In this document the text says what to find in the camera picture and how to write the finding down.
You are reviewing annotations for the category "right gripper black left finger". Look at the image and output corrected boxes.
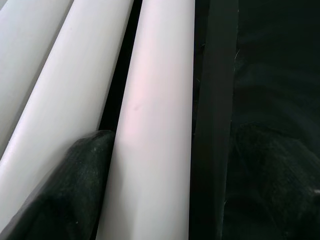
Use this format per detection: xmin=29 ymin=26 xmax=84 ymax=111
xmin=2 ymin=129 xmax=116 ymax=240

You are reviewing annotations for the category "white plastic table leg tube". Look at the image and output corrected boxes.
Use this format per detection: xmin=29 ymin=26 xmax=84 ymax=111
xmin=0 ymin=0 xmax=136 ymax=238
xmin=0 ymin=0 xmax=74 ymax=158
xmin=96 ymin=0 xmax=196 ymax=240

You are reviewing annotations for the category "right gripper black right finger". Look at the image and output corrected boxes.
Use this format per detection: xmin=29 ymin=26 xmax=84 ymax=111
xmin=224 ymin=121 xmax=320 ymax=240

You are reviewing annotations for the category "black table cover cloth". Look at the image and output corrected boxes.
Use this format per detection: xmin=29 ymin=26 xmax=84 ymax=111
xmin=98 ymin=0 xmax=320 ymax=240

